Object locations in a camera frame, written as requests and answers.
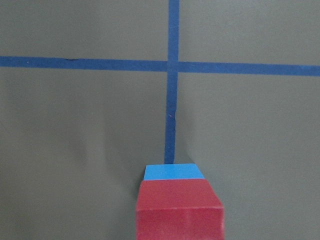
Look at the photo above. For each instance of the red cube block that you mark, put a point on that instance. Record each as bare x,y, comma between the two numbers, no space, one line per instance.
181,209

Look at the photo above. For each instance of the blue cube block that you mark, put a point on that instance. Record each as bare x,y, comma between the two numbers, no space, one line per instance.
172,172

